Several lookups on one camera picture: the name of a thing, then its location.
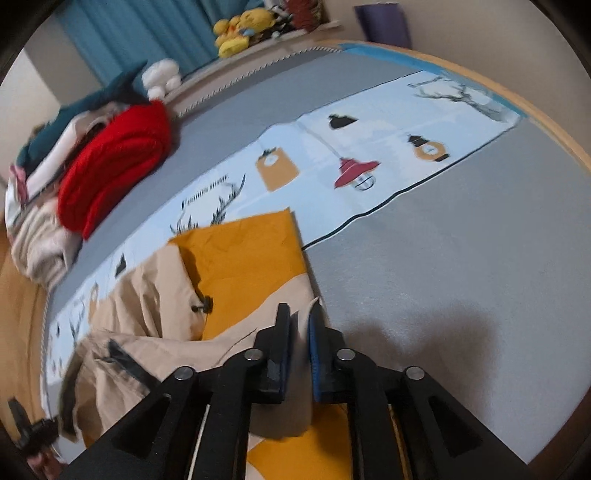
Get yellow and beige hooded jacket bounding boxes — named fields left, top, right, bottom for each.
left=58, top=208, right=411, bottom=480

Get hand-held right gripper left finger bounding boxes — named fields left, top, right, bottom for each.
left=60, top=302, right=299, bottom=480

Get blue curtain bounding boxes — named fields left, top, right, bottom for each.
left=59, top=0, right=234, bottom=89

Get off-white folded quilt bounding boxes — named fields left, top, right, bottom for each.
left=9, top=200, right=80, bottom=291

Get pink cloth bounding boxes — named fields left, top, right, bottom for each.
left=25, top=452, right=60, bottom=478

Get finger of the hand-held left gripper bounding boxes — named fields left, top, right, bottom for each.
left=7, top=399, right=62, bottom=452

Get wooden headboard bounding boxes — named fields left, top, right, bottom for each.
left=0, top=226, right=52, bottom=418

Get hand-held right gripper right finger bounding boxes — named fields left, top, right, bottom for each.
left=308, top=302, right=533, bottom=480

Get yellow plush toys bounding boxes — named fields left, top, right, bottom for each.
left=212, top=6, right=279, bottom=59

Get purple bin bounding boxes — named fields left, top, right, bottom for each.
left=353, top=2, right=413, bottom=48

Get white pillow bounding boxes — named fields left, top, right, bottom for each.
left=25, top=113, right=109, bottom=188

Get white plush toy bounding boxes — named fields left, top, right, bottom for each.
left=140, top=58, right=182, bottom=101

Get wooden footboard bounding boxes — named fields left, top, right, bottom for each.
left=339, top=39, right=591, bottom=188

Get printed grey bed sheet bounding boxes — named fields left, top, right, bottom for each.
left=39, top=44, right=591, bottom=464

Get red folded blanket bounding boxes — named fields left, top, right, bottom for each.
left=57, top=100, right=173, bottom=241

